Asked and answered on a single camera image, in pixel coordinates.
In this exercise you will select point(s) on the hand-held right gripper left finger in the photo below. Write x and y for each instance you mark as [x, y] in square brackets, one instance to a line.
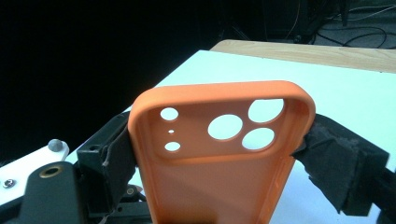
[106, 168]

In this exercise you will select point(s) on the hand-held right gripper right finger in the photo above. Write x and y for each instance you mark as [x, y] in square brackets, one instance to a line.
[339, 168]

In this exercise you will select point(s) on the orange phone case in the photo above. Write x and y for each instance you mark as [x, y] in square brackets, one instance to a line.
[218, 183]

